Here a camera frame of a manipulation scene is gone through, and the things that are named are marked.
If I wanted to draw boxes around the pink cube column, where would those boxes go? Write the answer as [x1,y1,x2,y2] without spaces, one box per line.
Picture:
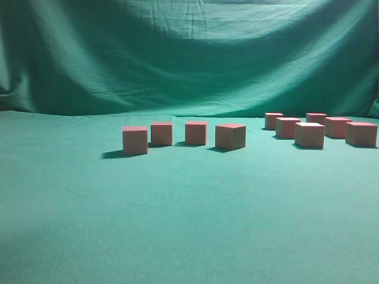
[265,112,284,130]
[306,112,327,125]
[294,122,325,149]
[325,117,352,139]
[275,117,301,139]
[345,122,378,147]
[122,126,148,156]
[185,121,208,145]
[150,122,173,146]
[215,123,246,150]

